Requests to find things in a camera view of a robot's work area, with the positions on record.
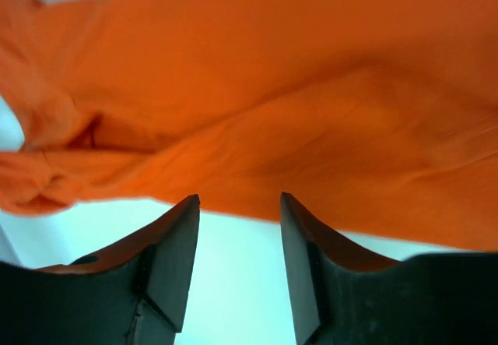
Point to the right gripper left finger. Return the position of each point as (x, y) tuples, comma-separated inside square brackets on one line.
[(134, 291)]

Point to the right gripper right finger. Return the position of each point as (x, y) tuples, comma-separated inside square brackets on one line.
[(343, 293)]

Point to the orange t shirt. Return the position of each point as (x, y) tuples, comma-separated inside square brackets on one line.
[(379, 115)]

